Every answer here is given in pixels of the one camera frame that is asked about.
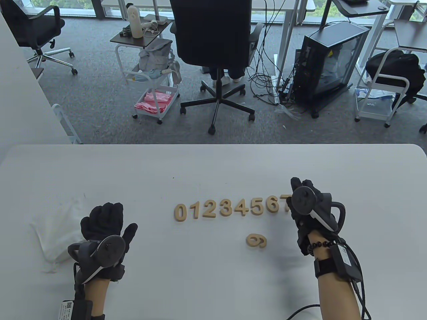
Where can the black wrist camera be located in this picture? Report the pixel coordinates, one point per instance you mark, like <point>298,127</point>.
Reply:
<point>118,272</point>

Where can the clear blue plastic packets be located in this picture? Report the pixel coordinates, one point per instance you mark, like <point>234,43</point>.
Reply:
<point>377,95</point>

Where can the person's left forearm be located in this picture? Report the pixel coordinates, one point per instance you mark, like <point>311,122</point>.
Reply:
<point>96,295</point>

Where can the person's left hand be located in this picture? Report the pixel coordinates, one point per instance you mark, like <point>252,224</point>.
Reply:
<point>103,220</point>

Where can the black forearm sensor box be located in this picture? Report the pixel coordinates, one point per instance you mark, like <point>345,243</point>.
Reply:
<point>76,310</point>
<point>347,263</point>

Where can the looped tailed wooden number block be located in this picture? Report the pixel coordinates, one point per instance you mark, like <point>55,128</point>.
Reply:
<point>248,240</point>
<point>268,206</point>

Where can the light blue pouch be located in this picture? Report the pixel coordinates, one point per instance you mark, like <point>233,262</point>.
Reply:
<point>145,76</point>

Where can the straight wooden number block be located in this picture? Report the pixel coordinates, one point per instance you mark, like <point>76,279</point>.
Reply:
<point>196,211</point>

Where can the black grey hand controller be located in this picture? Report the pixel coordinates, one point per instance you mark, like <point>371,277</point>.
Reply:
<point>111,248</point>
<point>303,200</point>

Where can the pink folded cloths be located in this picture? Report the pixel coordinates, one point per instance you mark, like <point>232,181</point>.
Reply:
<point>153,101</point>

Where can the clear plastic bag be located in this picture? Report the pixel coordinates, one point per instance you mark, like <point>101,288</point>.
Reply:
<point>288,112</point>

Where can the flat-top slanted wooden number block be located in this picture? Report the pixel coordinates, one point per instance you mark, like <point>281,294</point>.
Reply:
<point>284,197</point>

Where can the white flat box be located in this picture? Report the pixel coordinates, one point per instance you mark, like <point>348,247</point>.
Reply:
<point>156,18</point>

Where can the black computer tower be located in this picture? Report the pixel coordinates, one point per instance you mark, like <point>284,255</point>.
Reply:
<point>330,56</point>

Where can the grey backpack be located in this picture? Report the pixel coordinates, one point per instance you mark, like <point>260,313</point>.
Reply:
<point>155,55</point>

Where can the white cart with dark top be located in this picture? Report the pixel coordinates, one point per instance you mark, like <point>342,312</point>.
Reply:
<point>410,36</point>
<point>133,39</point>

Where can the black mesh office chair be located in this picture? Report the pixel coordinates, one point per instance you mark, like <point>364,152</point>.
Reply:
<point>33,26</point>

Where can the cream cylindrical bottle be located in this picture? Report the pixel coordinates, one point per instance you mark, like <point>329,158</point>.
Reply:
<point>134,23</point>

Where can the double-bump wooden number block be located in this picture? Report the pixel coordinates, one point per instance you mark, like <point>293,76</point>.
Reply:
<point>230,211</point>

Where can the black high-back office chair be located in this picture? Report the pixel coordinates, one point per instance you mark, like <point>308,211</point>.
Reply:
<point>211,33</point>

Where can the small dark gadget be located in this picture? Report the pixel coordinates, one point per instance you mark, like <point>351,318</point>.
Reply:
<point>125,32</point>

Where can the person's right hand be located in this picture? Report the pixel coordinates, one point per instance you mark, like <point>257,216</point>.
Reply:
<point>300,230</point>

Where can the white handheld device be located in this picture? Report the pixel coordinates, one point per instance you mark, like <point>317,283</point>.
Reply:
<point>151,24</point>

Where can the curved flat-base wooden number block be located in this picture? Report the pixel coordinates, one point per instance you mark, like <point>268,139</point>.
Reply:
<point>210,216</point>

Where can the angular wooden number block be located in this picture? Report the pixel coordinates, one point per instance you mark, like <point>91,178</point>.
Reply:
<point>244,208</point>

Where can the hooked flat-top wooden number block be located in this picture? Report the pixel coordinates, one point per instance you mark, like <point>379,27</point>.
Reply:
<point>262,209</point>

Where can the black monitor stand table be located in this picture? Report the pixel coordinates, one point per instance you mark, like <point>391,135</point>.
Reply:
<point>360,8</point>

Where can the black bag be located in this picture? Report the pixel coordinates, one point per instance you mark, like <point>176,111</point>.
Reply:
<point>393,71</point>

